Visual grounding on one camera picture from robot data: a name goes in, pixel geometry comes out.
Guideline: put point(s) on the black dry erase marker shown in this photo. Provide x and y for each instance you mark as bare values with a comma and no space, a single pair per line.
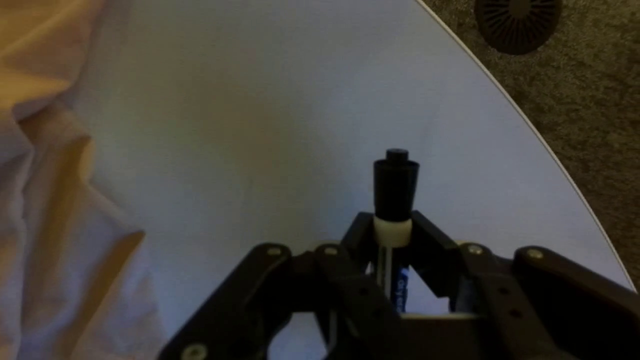
396,187

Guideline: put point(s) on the peach cloth towel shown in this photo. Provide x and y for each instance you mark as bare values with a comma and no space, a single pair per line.
60,220

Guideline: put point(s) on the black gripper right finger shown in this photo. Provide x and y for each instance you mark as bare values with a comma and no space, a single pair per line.
532,301

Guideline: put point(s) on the round black ribbed disc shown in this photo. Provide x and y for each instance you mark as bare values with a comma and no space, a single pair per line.
516,26

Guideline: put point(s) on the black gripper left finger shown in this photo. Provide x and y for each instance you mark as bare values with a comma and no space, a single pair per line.
346,287

